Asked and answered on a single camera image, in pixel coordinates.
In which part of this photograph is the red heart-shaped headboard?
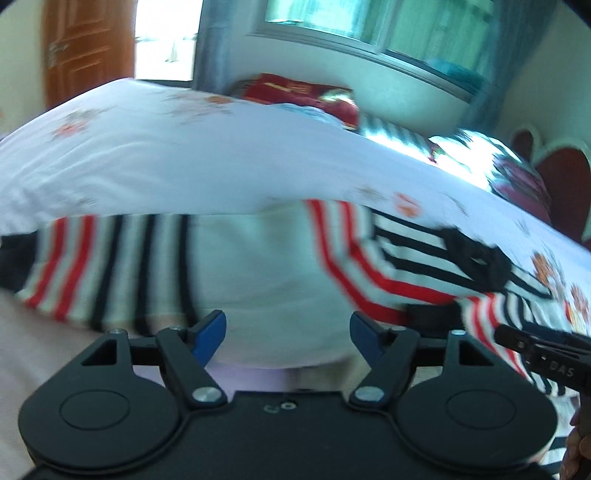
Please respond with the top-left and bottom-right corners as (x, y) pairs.
(510, 124), (591, 252)

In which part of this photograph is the grey white striped pillow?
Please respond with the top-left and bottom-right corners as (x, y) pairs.
(355, 111), (435, 158)

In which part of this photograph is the person's right hand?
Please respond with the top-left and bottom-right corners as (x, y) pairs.
(560, 406), (591, 480)

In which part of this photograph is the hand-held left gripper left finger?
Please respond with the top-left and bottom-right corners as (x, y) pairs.
(82, 310), (228, 408)

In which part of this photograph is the red black white striped sweater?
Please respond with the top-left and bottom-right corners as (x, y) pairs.
(0, 198), (578, 398)

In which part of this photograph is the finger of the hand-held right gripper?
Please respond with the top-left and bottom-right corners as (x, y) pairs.
(493, 322), (575, 357)

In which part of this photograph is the red embroidered pillow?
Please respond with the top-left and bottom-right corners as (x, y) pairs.
(241, 73), (361, 130)

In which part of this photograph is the blue grey curtain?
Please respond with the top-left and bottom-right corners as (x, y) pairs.
(462, 0), (548, 137)
(191, 0), (252, 93)

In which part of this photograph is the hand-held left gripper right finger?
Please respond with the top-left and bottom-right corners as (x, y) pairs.
(349, 311), (505, 409)

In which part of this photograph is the brown wooden door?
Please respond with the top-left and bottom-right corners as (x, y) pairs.
(42, 0), (138, 110)

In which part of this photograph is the white floral bed sheet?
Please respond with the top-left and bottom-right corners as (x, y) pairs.
(0, 78), (591, 337)

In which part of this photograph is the window with white frame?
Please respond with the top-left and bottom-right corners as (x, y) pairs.
(247, 0), (497, 100)

